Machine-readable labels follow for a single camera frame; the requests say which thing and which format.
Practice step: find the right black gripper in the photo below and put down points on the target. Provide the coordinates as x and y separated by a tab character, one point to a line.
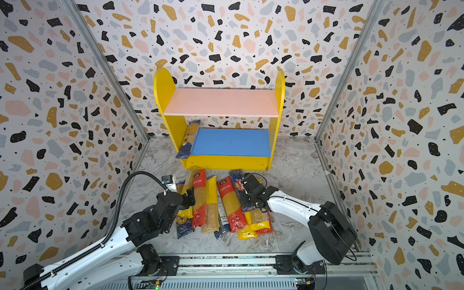
248	186

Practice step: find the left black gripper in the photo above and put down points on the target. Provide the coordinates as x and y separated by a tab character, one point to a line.
186	203

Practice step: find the blue Barilla spaghetti pack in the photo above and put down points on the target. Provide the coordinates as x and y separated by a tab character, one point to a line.
239	190

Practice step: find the red black-label spaghetti bag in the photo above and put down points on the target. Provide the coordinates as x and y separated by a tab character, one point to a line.
200	192

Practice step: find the dark blue Anko pasta bag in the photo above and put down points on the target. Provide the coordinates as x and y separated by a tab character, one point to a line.
188	140

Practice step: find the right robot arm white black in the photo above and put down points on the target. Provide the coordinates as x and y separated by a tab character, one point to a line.
332	233

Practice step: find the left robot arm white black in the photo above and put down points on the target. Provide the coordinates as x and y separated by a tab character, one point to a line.
123	252

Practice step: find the blue starry pasta bag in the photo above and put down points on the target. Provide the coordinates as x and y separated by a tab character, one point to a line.
184	226

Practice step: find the yellow shelf with coloured boards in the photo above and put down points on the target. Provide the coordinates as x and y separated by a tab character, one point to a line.
222	148

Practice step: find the yellow Pastatime bag left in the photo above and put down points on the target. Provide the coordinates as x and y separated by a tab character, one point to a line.
188	213

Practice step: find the yellow pastatime bag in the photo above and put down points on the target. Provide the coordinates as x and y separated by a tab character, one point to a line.
188	213
261	222

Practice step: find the yellow Pastatime bag right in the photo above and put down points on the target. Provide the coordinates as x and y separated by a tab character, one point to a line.
261	222

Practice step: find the red spaghetti bag centre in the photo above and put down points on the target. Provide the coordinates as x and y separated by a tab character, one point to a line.
231	203

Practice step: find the yellow end spaghetti bag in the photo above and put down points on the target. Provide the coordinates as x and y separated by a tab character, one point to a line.
247	232

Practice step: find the yellow top spaghetti bag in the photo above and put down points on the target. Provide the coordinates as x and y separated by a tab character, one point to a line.
212	222

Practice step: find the white label noodle bag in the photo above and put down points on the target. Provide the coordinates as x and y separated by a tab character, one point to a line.
224	226

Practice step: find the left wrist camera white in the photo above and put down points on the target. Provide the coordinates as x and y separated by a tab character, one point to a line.
169	182

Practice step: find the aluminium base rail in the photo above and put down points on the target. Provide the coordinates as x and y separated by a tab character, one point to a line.
265	271

